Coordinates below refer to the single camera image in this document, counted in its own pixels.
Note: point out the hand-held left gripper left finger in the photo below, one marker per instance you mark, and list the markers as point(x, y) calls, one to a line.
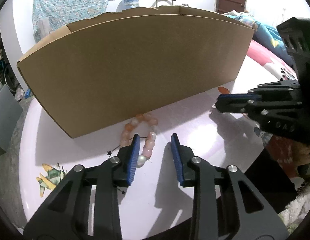
point(134, 160)

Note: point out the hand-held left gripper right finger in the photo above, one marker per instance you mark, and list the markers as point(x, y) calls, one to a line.
point(177, 160)

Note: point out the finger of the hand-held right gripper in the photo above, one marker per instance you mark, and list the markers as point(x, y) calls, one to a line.
point(275, 90)
point(237, 96)

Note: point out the brown cardboard box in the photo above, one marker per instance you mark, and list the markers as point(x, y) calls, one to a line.
point(132, 67)

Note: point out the person's right forearm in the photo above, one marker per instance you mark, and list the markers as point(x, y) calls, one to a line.
point(295, 210)

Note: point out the pink floral blanket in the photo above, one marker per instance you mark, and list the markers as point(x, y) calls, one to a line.
point(260, 55)

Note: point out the blue patterned quilt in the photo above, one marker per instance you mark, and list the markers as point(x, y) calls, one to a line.
point(267, 35)

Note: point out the wooden chair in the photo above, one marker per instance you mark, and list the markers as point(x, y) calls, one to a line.
point(165, 0)

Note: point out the grey storage bin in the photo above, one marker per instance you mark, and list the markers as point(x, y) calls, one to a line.
point(5, 117)

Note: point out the blue water dispenser bottle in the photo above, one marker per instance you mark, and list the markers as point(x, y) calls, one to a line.
point(129, 3)

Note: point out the white plastic bag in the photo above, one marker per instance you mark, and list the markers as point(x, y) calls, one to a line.
point(42, 30)

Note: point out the pile of clothes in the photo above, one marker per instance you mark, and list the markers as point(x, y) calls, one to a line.
point(2, 70)

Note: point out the teal patterned wall cloth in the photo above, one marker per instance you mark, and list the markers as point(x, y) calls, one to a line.
point(69, 2)

